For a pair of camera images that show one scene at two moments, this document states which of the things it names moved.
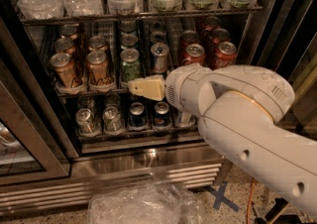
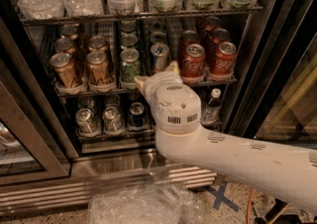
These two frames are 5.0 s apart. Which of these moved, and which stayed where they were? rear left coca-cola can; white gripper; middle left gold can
Moved: white gripper
Stayed: rear left coca-cola can; middle left gold can
